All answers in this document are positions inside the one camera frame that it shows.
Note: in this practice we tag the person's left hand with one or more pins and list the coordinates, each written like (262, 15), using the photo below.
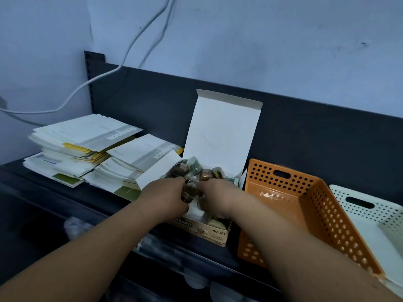
(163, 198)

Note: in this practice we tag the person's right hand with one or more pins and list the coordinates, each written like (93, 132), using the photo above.
(225, 198)

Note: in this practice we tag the orange plastic basket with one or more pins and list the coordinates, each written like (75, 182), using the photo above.
(283, 198)

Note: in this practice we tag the white perforated plastic basket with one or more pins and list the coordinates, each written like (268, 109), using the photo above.
(377, 223)

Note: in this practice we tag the person's left forearm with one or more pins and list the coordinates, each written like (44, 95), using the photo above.
(63, 257)

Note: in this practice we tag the person's right forearm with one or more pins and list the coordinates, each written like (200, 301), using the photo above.
(315, 257)

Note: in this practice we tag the white cardboard box open lid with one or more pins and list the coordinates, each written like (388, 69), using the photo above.
(220, 132)

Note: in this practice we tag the yellow flat packet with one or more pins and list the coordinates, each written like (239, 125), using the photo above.
(180, 150)

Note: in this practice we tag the white grey-banded notebook package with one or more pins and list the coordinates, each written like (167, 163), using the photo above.
(138, 150)

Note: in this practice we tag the green cover booklet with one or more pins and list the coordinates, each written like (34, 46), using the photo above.
(66, 179)

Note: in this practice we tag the yellow green printed booklet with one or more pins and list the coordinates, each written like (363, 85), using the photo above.
(75, 148)

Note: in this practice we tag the wide black shelf back panel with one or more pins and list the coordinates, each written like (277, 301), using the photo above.
(315, 144)

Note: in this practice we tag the stack of white papers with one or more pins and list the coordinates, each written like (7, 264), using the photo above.
(63, 166)

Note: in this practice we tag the white flat notebook package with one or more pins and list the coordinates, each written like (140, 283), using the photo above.
(82, 128)

